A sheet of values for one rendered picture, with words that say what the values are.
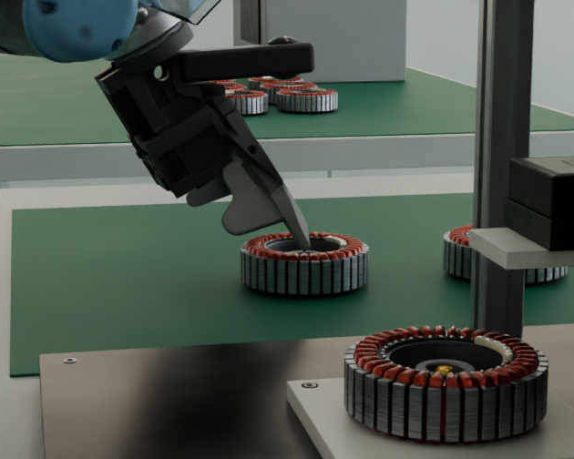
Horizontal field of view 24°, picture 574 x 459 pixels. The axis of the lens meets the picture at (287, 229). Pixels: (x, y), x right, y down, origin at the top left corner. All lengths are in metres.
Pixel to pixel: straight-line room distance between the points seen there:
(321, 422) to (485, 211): 0.25
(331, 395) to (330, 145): 1.32
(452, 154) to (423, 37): 3.28
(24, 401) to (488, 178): 0.34
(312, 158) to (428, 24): 3.36
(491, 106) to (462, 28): 4.54
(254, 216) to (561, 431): 0.41
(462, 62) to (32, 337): 4.53
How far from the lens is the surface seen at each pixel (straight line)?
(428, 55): 5.41
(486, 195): 0.92
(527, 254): 0.71
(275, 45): 1.10
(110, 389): 0.83
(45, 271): 1.23
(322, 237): 1.19
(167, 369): 0.87
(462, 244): 1.17
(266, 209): 1.07
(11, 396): 0.90
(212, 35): 5.21
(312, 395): 0.78
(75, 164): 2.03
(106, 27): 0.88
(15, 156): 2.02
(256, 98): 2.35
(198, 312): 1.07
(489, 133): 0.91
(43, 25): 0.87
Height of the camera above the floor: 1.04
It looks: 12 degrees down
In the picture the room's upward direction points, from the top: straight up
